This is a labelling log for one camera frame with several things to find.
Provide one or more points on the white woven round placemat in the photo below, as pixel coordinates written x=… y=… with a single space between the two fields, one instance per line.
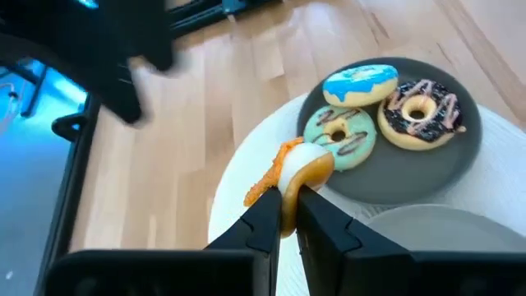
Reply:
x=501 y=172

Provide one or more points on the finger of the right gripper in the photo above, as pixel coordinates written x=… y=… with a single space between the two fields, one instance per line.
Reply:
x=119 y=94
x=160 y=53

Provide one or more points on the chocolate donut with pink drizzle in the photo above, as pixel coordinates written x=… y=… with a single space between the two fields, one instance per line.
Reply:
x=444 y=119

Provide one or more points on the blue frosted donut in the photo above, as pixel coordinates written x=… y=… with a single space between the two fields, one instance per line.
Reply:
x=357 y=88

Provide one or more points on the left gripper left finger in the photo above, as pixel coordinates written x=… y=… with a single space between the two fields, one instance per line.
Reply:
x=246 y=255

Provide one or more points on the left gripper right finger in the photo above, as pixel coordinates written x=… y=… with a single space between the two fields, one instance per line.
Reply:
x=337 y=255

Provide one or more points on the black aluminium table frame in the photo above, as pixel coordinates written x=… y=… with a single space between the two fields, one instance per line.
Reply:
x=70 y=185

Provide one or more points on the small orange frosted donut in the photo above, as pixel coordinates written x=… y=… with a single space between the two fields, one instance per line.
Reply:
x=308 y=168

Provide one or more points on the dark grey plate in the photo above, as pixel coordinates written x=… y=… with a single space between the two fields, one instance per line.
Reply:
x=411 y=177

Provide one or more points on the light grey plate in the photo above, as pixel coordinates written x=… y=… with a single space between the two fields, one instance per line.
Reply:
x=444 y=230

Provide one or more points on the mint green frosted donut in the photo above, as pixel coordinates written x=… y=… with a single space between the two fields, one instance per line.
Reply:
x=357 y=152

